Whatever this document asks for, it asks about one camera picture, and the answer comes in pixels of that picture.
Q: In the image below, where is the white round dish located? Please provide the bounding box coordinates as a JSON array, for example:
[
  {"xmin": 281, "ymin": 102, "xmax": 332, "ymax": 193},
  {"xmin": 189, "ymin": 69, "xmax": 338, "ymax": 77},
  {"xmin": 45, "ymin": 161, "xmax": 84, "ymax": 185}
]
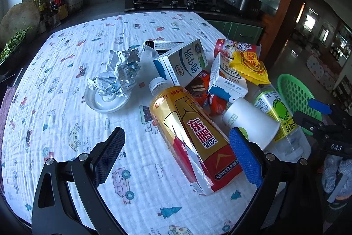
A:
[{"xmin": 84, "ymin": 85, "xmax": 132, "ymax": 113}]

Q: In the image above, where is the right gloved hand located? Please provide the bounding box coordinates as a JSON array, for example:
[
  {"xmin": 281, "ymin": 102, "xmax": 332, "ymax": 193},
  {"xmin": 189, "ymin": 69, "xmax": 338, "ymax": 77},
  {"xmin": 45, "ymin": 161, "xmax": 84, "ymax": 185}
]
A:
[{"xmin": 322, "ymin": 155, "xmax": 351, "ymax": 203}]

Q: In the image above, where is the green kitchen cabinet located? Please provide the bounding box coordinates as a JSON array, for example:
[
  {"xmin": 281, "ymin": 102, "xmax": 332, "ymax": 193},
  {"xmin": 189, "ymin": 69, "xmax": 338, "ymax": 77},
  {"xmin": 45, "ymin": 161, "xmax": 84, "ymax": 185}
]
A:
[{"xmin": 208, "ymin": 20, "xmax": 264, "ymax": 45}]

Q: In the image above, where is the red cartoon plastic cup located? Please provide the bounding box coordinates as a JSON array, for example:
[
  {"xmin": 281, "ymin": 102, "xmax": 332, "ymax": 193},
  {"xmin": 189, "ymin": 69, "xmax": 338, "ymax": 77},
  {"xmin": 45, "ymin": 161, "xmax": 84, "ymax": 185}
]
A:
[{"xmin": 214, "ymin": 39, "xmax": 261, "ymax": 59}]

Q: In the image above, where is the green plastic trash basket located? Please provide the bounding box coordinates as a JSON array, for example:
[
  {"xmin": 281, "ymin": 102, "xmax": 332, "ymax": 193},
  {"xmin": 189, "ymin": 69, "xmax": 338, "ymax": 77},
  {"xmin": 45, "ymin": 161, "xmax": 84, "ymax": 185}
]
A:
[{"xmin": 277, "ymin": 74, "xmax": 323, "ymax": 121}]

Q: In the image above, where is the silver foil wrapper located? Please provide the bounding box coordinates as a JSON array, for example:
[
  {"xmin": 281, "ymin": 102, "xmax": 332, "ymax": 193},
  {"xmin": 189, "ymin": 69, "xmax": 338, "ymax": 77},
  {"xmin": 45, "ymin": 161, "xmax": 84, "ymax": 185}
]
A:
[{"xmin": 87, "ymin": 48, "xmax": 141, "ymax": 97}]

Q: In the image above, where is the small white milk carton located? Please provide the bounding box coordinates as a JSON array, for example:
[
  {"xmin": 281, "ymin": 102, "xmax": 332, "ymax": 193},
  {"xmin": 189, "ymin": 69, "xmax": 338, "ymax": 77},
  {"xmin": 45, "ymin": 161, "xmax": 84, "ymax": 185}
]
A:
[{"xmin": 208, "ymin": 52, "xmax": 248, "ymax": 103}]

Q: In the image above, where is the clear green label bottle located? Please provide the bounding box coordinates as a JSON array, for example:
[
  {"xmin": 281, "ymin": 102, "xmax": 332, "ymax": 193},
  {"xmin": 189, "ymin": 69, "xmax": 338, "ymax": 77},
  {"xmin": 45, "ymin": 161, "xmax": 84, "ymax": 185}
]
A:
[{"xmin": 253, "ymin": 85, "xmax": 312, "ymax": 162}]

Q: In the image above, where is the green vegetables bowl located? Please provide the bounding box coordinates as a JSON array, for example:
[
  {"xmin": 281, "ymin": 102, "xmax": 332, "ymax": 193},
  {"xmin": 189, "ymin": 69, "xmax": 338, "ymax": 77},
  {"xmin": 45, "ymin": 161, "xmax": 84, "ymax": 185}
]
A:
[{"xmin": 0, "ymin": 26, "xmax": 32, "ymax": 64}]

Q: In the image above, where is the cartoon print tablecloth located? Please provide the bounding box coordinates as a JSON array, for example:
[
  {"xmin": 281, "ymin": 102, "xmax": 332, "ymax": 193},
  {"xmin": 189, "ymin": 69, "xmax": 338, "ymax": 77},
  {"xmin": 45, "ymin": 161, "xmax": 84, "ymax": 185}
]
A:
[{"xmin": 2, "ymin": 12, "xmax": 255, "ymax": 234}]

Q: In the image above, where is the large white milk carton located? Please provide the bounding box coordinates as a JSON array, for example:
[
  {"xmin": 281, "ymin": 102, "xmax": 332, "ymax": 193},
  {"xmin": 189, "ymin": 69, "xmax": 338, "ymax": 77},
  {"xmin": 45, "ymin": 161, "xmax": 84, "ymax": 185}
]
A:
[{"xmin": 153, "ymin": 39, "xmax": 208, "ymax": 87}]

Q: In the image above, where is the black rectangular box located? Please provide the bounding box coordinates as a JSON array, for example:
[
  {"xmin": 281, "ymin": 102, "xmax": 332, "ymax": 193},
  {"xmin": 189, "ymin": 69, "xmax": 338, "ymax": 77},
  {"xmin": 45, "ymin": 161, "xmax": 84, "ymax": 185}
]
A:
[{"xmin": 144, "ymin": 41, "xmax": 183, "ymax": 55}]

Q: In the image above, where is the white paper cup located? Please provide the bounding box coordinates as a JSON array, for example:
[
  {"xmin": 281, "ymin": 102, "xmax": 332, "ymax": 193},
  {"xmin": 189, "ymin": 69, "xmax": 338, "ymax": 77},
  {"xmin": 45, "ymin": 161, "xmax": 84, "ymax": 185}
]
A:
[{"xmin": 222, "ymin": 98, "xmax": 280, "ymax": 150}]

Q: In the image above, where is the polka dot play fence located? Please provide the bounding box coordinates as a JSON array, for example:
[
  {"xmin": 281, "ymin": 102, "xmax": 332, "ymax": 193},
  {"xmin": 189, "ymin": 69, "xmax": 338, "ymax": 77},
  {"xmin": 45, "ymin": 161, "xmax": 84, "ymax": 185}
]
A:
[{"xmin": 306, "ymin": 53, "xmax": 337, "ymax": 92}]

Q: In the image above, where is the condiment bottles group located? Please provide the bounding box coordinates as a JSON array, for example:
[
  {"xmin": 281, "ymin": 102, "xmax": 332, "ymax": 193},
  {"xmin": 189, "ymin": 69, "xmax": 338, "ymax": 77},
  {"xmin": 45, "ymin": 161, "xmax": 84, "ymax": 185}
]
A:
[{"xmin": 33, "ymin": 0, "xmax": 84, "ymax": 30}]

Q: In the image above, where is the red chocolate wafer wrapper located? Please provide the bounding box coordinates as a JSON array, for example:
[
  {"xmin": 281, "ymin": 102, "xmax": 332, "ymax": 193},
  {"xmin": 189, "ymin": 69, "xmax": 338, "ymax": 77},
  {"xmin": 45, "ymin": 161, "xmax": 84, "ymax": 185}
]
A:
[{"xmin": 185, "ymin": 70, "xmax": 227, "ymax": 116}]

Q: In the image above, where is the black gas stove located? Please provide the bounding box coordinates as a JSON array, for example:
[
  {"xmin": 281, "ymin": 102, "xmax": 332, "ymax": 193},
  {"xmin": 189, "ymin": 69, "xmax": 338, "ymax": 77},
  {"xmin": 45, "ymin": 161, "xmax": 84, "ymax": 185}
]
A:
[{"xmin": 124, "ymin": 0, "xmax": 225, "ymax": 13}]

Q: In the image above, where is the gold energy drink bottle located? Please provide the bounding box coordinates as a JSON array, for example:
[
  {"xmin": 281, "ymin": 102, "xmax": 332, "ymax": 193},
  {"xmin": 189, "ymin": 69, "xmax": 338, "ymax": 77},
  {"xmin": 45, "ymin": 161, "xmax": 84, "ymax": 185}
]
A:
[{"xmin": 149, "ymin": 78, "xmax": 242, "ymax": 196}]

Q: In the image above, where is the yellow snack bag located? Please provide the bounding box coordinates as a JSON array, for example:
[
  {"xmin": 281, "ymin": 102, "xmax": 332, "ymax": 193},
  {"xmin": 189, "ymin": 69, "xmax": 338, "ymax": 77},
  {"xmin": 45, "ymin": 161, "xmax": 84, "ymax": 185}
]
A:
[{"xmin": 229, "ymin": 51, "xmax": 271, "ymax": 85}]

